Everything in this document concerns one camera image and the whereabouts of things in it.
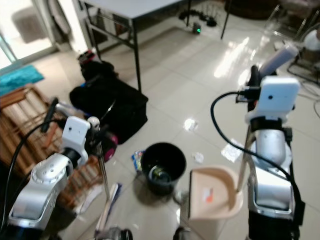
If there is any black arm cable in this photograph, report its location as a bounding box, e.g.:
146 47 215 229
1 97 68 231
210 86 293 183

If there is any brown upholstered sofa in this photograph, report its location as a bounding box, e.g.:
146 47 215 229
224 0 283 20

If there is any grey table with black legs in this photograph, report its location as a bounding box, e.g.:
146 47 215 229
82 0 231 93

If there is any small crumpled white paper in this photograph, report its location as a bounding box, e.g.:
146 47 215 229
192 152 205 165

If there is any teal shaggy floor mat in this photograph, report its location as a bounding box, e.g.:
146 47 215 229
0 64 45 97

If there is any grey chair with metal legs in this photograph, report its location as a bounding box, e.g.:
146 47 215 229
265 2 320 36

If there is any blue snack wrapper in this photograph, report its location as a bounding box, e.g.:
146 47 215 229
131 150 145 174

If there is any white floor fan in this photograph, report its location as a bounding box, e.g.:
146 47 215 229
287 27 320 85

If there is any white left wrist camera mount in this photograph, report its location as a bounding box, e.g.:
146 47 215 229
61 116 92 166

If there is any black fabric bag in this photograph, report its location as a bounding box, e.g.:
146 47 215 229
69 59 149 146

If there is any beige long-handled dustpan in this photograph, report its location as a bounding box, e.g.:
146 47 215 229
188 44 301 222

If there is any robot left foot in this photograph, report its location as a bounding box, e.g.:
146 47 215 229
104 227 134 240

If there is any shiny crumpled plastic wrapper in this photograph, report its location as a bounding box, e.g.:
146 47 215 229
182 118 199 132

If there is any black round waste bin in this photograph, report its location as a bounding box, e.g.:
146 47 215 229
140 142 187 196

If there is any metal can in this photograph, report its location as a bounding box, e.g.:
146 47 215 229
150 166 173 182

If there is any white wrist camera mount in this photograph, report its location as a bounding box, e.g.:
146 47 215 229
254 76 301 126
61 116 92 166

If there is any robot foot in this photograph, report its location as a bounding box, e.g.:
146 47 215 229
104 227 134 240
174 227 192 240

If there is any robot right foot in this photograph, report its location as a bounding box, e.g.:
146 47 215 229
174 227 192 240

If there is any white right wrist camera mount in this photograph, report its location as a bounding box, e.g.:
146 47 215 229
254 76 301 126

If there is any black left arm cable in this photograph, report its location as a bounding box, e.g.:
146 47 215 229
1 97 68 231

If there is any brown wooden slatted rack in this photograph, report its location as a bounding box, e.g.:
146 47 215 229
0 85 106 211

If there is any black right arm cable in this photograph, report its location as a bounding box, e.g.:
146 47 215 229
210 86 293 183

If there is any broom with grey handle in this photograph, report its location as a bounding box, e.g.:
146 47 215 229
87 116 125 238

